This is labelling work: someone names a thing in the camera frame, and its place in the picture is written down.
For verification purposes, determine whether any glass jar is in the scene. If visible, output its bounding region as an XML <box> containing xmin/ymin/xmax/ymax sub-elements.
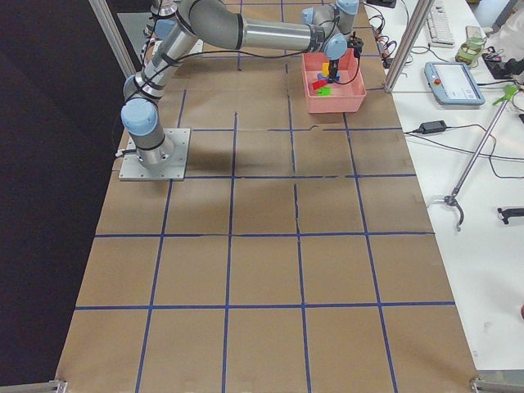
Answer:
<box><xmin>455</xmin><ymin>25</ymin><xmax>486</xmax><ymax>67</ymax></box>

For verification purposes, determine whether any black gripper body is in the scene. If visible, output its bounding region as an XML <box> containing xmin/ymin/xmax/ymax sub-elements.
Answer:
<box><xmin>328</xmin><ymin>60</ymin><xmax>339</xmax><ymax>73</ymax></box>

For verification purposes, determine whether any reacher grabber tool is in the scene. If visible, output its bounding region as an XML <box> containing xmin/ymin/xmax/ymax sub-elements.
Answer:
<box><xmin>441</xmin><ymin>84</ymin><xmax>522</xmax><ymax>233</ymax></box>

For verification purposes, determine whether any yellow toy block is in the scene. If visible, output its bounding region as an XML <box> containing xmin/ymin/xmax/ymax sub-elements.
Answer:
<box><xmin>321</xmin><ymin>62</ymin><xmax>329</xmax><ymax>77</ymax></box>

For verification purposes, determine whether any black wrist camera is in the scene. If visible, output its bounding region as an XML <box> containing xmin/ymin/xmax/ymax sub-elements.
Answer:
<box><xmin>347</xmin><ymin>32</ymin><xmax>364</xmax><ymax>59</ymax></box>

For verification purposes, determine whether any blue toy block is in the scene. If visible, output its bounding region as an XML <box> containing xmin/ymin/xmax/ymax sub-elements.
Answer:
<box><xmin>317</xmin><ymin>73</ymin><xmax>341</xmax><ymax>81</ymax></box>

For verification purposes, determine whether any pink plastic box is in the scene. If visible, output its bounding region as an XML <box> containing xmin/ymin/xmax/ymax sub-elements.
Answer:
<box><xmin>301</xmin><ymin>49</ymin><xmax>367</xmax><ymax>114</ymax></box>

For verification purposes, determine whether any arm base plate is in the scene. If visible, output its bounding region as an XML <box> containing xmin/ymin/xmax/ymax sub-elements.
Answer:
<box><xmin>119</xmin><ymin>129</ymin><xmax>191</xmax><ymax>181</ymax></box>

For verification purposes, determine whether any green toy block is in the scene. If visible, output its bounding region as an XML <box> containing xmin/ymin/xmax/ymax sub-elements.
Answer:
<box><xmin>317</xmin><ymin>87</ymin><xmax>331</xmax><ymax>97</ymax></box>

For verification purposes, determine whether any black power adapter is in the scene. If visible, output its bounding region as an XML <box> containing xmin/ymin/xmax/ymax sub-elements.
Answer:
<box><xmin>417</xmin><ymin>120</ymin><xmax>448</xmax><ymax>134</ymax></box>

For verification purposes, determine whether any white keyboard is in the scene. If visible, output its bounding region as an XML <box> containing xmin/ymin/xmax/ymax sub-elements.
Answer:
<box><xmin>426</xmin><ymin>1</ymin><xmax>455</xmax><ymax>48</ymax></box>

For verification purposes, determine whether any red toy block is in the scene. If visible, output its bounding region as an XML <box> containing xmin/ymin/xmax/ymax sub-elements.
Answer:
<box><xmin>312</xmin><ymin>79</ymin><xmax>328</xmax><ymax>90</ymax></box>

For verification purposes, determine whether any teach pendant tablet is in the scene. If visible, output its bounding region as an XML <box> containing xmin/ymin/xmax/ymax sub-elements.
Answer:
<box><xmin>424</xmin><ymin>61</ymin><xmax>486</xmax><ymax>107</ymax></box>

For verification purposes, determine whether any aluminium frame post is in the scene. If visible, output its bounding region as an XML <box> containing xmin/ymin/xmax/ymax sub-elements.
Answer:
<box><xmin>384</xmin><ymin>0</ymin><xmax>434</xmax><ymax>93</ymax></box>

